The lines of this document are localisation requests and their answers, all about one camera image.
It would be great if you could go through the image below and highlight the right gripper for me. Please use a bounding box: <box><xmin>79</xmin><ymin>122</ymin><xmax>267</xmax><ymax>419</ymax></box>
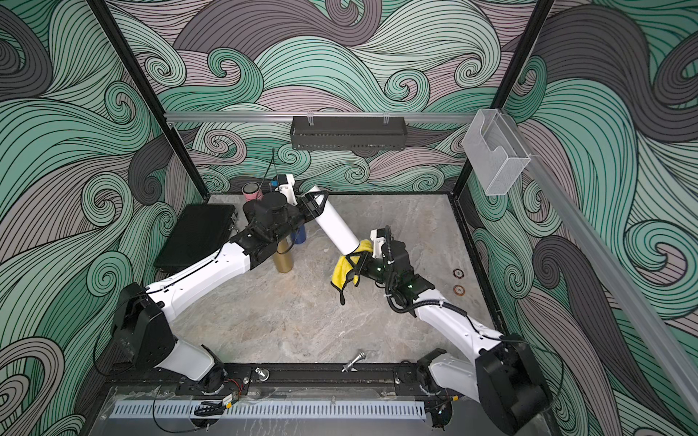
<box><xmin>346</xmin><ymin>251</ymin><xmax>398</xmax><ymax>290</ymax></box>

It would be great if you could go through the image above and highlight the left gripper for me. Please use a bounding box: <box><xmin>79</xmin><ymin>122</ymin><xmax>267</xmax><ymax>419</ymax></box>
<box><xmin>268</xmin><ymin>191</ymin><xmax>326</xmax><ymax>249</ymax></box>

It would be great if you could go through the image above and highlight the blue thermos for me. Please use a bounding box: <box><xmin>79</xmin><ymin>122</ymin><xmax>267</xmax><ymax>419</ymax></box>
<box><xmin>291</xmin><ymin>225</ymin><xmax>306</xmax><ymax>245</ymax></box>

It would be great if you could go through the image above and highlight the white thermos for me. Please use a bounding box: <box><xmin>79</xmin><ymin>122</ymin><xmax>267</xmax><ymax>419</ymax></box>
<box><xmin>309</xmin><ymin>185</ymin><xmax>359</xmax><ymax>255</ymax></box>

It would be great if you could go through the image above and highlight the yellow grey cleaning cloth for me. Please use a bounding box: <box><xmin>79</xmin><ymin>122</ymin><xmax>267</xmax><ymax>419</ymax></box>
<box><xmin>330</xmin><ymin>240</ymin><xmax>373</xmax><ymax>306</ymax></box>

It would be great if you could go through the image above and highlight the gold thermos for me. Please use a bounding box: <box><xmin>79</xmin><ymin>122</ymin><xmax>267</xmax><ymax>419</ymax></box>
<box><xmin>273</xmin><ymin>239</ymin><xmax>294</xmax><ymax>274</ymax></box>

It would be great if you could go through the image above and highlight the pink thermos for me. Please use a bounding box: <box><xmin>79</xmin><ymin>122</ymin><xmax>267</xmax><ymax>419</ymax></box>
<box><xmin>242</xmin><ymin>182</ymin><xmax>264</xmax><ymax>202</ymax></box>

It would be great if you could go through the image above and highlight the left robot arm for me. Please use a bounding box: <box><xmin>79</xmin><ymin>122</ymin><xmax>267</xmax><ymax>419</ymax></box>
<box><xmin>111</xmin><ymin>188</ymin><xmax>328</xmax><ymax>385</ymax></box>

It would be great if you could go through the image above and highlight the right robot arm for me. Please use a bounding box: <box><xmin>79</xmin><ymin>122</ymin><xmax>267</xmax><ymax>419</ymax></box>
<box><xmin>345</xmin><ymin>238</ymin><xmax>553</xmax><ymax>435</ymax></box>

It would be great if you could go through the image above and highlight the black hard case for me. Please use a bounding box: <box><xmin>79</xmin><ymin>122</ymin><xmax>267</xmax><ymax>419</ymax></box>
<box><xmin>155</xmin><ymin>205</ymin><xmax>237</xmax><ymax>274</ymax></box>

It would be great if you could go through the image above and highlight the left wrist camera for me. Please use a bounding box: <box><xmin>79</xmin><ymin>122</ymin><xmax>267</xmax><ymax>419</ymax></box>
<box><xmin>270</xmin><ymin>174</ymin><xmax>297</xmax><ymax>206</ymax></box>

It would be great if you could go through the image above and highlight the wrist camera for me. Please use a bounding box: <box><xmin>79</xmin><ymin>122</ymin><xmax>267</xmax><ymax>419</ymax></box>
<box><xmin>370</xmin><ymin>227</ymin><xmax>391</xmax><ymax>259</ymax></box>
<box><xmin>270</xmin><ymin>174</ymin><xmax>297</xmax><ymax>206</ymax></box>

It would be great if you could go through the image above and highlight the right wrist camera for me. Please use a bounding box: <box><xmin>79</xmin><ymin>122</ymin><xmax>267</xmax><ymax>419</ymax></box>
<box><xmin>370</xmin><ymin>227</ymin><xmax>391</xmax><ymax>259</ymax></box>

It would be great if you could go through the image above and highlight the black wall shelf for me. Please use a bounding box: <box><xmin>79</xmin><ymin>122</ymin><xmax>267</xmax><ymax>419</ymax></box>
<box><xmin>290</xmin><ymin>116</ymin><xmax>407</xmax><ymax>152</ymax></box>

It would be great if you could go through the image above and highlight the silver bolt on rail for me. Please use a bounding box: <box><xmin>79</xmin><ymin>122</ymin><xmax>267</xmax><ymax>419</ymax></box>
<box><xmin>341</xmin><ymin>351</ymin><xmax>366</xmax><ymax>372</ymax></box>

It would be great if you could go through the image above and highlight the white slotted cable duct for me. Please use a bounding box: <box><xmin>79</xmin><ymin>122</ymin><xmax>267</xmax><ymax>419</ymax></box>
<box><xmin>108</xmin><ymin>400</ymin><xmax>426</xmax><ymax>421</ymax></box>

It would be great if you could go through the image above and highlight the clear acrylic wall holder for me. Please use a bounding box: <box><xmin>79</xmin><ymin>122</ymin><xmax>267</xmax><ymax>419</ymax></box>
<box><xmin>462</xmin><ymin>109</ymin><xmax>531</xmax><ymax>196</ymax></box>

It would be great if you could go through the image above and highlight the silver knob on rail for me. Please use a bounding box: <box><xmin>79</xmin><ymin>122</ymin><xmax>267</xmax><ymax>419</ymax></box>
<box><xmin>254</xmin><ymin>368</ymin><xmax>270</xmax><ymax>382</ymax></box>

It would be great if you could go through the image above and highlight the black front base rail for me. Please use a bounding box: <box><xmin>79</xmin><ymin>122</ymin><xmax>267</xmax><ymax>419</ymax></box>
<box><xmin>107</xmin><ymin>361</ymin><xmax>426</xmax><ymax>392</ymax></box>

